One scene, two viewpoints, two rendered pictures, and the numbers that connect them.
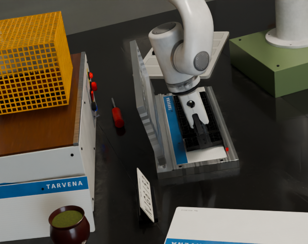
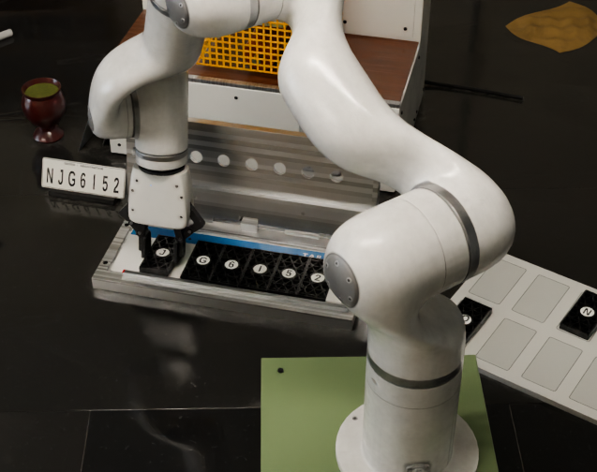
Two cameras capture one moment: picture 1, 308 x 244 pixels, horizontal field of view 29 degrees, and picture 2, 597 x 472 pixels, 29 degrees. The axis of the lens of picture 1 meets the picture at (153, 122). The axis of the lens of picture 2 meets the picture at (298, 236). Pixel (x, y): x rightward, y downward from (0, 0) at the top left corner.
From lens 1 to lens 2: 2.52 m
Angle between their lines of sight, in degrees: 82
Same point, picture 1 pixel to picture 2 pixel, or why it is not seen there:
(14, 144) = not seen: hidden behind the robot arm
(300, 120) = (156, 396)
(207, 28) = (96, 88)
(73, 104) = (208, 75)
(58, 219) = (49, 86)
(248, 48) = not seen: hidden behind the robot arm
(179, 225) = not seen: outside the picture
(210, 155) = (129, 258)
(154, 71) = (493, 280)
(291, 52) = (331, 414)
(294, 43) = (354, 424)
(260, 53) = (361, 371)
